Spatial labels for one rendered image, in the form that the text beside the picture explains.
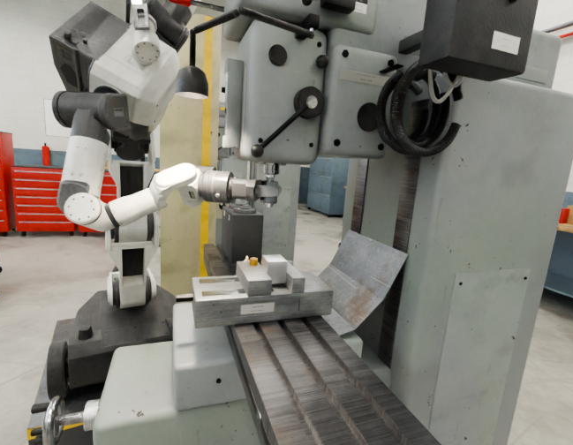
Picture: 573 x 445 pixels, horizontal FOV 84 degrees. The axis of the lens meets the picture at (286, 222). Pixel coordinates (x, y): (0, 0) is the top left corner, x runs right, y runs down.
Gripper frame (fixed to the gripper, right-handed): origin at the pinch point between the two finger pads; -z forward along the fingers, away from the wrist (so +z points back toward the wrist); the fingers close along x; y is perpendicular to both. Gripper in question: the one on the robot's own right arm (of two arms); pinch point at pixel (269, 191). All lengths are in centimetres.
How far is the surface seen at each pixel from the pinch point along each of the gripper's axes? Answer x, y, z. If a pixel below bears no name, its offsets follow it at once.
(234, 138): -6.3, -13.2, 8.8
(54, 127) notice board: 691, -53, 650
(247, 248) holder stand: 28.1, 25.2, 10.9
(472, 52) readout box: -23, -30, -39
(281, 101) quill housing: -9.6, -21.8, -2.9
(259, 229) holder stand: 29.9, 17.7, 7.2
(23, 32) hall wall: 671, -265, 695
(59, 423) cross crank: -23, 61, 47
